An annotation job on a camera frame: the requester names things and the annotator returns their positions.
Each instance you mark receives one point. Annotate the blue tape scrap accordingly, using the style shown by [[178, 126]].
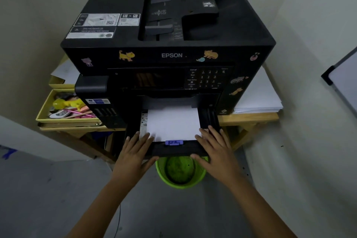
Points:
[[8, 153]]

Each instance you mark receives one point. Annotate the green plastic bucket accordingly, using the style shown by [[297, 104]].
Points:
[[180, 172]]

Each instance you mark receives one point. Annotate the person's right middle finger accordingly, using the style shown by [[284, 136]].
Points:
[[207, 137]]

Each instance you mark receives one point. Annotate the white paper sheets in tray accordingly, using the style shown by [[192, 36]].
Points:
[[173, 123]]

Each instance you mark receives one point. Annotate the person's left hand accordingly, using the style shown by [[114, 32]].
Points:
[[131, 159]]

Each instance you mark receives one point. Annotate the black multifunction printer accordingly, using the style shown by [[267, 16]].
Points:
[[237, 28]]

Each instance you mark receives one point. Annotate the person's right forearm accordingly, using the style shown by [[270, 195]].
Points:
[[259, 210]]

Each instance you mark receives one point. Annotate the black printer paper tray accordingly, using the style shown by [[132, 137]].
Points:
[[178, 150]]

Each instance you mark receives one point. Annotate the whiteboard with black corner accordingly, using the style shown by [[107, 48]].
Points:
[[344, 78]]

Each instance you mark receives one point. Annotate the wooden table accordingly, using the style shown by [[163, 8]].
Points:
[[248, 119]]

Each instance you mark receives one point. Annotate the yellow tray with paper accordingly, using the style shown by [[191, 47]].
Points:
[[55, 81]]

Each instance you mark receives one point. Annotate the person's right little finger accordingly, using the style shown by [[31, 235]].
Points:
[[225, 138]]

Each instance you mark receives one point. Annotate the person's right thumb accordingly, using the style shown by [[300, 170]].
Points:
[[199, 159]]

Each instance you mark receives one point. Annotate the yellow plastic toy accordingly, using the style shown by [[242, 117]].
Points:
[[68, 103]]

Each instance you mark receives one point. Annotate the person's left middle finger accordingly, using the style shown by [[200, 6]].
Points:
[[143, 140]]

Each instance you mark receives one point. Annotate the person's left thumb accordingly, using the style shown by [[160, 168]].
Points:
[[150, 162]]

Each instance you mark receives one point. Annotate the person's left forearm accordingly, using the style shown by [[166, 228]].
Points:
[[103, 207]]

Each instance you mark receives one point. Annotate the pink pen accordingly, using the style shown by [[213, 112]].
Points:
[[76, 112]]

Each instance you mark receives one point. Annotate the large stack of white paper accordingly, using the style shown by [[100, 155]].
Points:
[[258, 92]]

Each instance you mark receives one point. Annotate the yellow tray with stationery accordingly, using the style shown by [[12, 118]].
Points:
[[44, 109]]

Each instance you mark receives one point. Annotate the person's left little finger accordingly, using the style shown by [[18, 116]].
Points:
[[127, 143]]

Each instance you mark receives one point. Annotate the person's right hand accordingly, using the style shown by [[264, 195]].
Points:
[[221, 159]]

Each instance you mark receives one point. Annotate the loose white paper sheet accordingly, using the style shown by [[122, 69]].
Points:
[[65, 72]]

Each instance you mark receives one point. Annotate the white oval stationery item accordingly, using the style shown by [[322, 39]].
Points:
[[58, 114]]

